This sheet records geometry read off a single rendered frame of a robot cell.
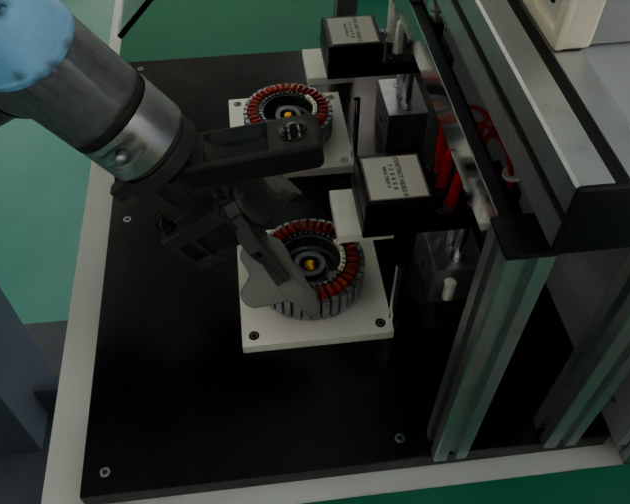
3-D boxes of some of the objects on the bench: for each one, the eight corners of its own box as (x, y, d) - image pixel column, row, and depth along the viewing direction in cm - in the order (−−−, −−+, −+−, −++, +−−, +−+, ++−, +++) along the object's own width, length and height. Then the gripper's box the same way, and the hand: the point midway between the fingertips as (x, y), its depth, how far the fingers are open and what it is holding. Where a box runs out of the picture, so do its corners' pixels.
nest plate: (243, 353, 64) (242, 347, 63) (236, 239, 73) (235, 232, 72) (393, 338, 65) (394, 331, 64) (367, 227, 74) (368, 220, 74)
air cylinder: (384, 149, 83) (388, 115, 79) (374, 113, 88) (377, 78, 84) (423, 146, 83) (429, 112, 79) (410, 110, 88) (415, 75, 84)
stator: (260, 328, 64) (257, 307, 61) (253, 243, 71) (250, 220, 68) (371, 317, 65) (374, 295, 62) (354, 234, 72) (355, 211, 69)
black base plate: (85, 507, 56) (78, 497, 55) (130, 74, 97) (127, 61, 95) (603, 445, 60) (612, 434, 58) (437, 53, 101) (439, 40, 99)
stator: (253, 166, 79) (250, 142, 76) (239, 110, 86) (236, 86, 83) (341, 152, 81) (342, 128, 78) (320, 98, 88) (321, 75, 85)
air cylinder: (428, 303, 68) (435, 270, 63) (412, 248, 72) (418, 215, 68) (475, 298, 68) (486, 265, 64) (457, 244, 73) (465, 210, 69)
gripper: (117, 103, 60) (252, 212, 74) (97, 269, 48) (264, 364, 61) (185, 52, 57) (314, 176, 70) (183, 215, 45) (340, 328, 58)
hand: (315, 251), depth 65 cm, fingers open, 14 cm apart
